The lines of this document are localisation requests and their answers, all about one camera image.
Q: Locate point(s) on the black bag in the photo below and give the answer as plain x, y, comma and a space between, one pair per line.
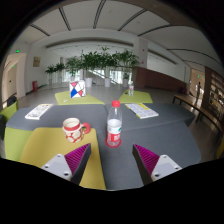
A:
11, 100

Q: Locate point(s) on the brown wooden bench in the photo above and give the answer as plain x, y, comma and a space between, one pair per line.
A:
196, 108

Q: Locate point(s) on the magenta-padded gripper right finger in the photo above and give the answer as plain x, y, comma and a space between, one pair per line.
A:
165, 166

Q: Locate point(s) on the wooden shelf unit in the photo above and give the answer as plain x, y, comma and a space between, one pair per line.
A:
215, 91

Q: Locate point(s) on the yellow-green chair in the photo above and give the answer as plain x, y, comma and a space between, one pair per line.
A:
8, 113

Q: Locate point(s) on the small clear water bottle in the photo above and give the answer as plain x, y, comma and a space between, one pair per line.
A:
131, 90

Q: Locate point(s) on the red bin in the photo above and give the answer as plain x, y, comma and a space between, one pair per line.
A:
34, 86

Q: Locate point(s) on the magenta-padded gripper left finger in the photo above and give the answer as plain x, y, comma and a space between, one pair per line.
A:
58, 165

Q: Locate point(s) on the white printed magazine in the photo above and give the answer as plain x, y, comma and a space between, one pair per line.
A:
38, 111

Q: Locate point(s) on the clear red-capped water bottle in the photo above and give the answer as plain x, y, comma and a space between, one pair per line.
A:
114, 128

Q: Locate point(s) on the red and white floral mug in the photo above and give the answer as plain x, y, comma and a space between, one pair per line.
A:
73, 130

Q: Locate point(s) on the green exit sign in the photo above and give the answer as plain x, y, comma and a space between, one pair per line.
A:
17, 51

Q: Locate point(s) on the tan wall picture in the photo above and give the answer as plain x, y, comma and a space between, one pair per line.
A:
36, 61

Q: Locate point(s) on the white and yellow book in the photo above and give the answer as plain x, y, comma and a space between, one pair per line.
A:
141, 110

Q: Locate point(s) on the red blue white cube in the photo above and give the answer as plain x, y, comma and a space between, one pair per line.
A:
77, 89

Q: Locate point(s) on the group of potted green plants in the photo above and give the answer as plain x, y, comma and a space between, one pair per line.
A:
96, 61

